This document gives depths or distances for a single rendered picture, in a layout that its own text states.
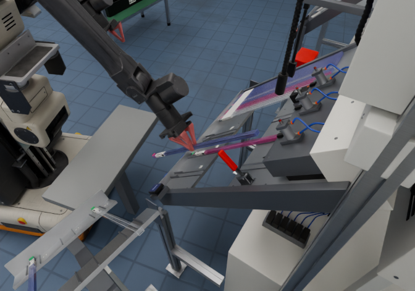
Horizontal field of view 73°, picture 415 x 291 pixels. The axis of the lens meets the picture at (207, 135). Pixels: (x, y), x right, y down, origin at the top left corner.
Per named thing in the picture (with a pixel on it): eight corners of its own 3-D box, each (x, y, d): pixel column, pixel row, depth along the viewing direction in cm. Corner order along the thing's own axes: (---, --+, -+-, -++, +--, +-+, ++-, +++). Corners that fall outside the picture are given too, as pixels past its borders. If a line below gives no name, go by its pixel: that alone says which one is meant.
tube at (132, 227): (92, 212, 97) (91, 209, 96) (96, 209, 97) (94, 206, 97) (139, 236, 54) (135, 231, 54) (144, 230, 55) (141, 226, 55)
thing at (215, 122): (167, 201, 104) (154, 187, 102) (248, 101, 141) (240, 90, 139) (168, 201, 103) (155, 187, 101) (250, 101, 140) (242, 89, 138)
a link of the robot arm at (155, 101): (148, 91, 81) (138, 99, 77) (163, 80, 77) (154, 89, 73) (163, 110, 83) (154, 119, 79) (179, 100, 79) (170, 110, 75)
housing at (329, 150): (344, 209, 52) (308, 152, 48) (391, 75, 79) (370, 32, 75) (393, 210, 46) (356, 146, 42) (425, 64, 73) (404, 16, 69)
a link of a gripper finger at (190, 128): (207, 141, 83) (188, 116, 80) (193, 157, 79) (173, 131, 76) (193, 144, 88) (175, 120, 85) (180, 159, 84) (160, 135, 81)
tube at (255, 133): (154, 158, 103) (152, 156, 102) (156, 156, 103) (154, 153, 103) (257, 136, 63) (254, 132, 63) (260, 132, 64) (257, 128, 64)
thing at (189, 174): (163, 196, 102) (158, 189, 102) (247, 97, 139) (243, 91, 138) (192, 196, 88) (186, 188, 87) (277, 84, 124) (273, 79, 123)
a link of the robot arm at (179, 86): (133, 71, 78) (123, 91, 72) (160, 50, 71) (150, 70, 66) (164, 98, 84) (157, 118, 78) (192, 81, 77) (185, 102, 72)
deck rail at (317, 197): (163, 205, 103) (152, 193, 101) (167, 201, 104) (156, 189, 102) (362, 215, 47) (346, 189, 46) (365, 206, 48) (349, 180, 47)
